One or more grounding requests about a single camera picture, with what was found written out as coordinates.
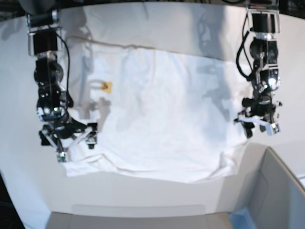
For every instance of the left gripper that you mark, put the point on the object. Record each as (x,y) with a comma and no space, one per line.
(257,111)

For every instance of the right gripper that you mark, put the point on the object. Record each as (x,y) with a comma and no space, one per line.
(62,132)

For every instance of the white printed t-shirt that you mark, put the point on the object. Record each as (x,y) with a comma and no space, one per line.
(161,115)

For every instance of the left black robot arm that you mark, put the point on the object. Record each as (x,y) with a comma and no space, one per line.
(263,16)

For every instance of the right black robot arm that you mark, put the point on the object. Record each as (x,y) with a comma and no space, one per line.
(43,23)

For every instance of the grey cardboard box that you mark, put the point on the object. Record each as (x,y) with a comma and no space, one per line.
(269,197)

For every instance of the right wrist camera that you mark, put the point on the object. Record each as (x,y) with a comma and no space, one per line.
(62,157)

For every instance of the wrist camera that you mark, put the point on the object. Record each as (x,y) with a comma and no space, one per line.
(62,157)
(273,128)

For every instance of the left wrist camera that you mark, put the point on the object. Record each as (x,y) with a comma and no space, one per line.
(273,128)

